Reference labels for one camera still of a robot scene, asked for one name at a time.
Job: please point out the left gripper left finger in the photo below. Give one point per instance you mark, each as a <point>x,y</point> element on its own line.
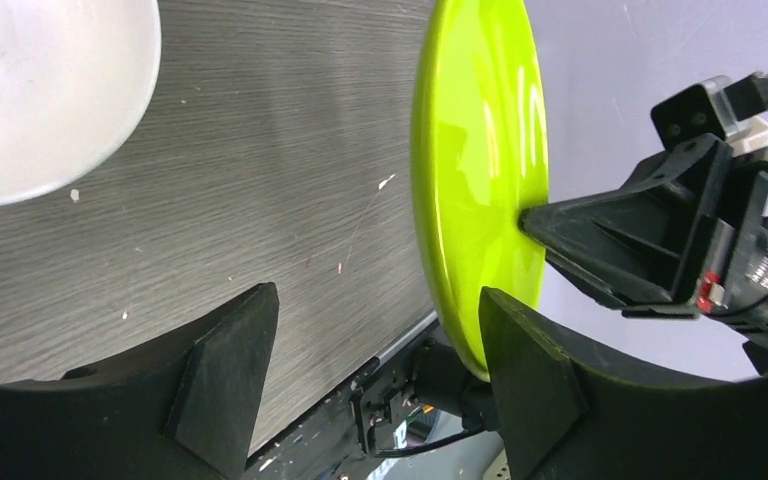
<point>180,406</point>

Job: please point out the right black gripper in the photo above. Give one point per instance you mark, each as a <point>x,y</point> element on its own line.
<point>642,250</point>

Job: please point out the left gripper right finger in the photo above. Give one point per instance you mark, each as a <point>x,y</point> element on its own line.
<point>573,408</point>

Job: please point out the lime green plate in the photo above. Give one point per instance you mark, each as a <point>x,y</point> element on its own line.
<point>479,156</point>

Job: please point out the white ceramic bowl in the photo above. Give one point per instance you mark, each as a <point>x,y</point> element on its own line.
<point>76,79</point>

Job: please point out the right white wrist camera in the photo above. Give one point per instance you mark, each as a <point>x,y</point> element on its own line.
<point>719,106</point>

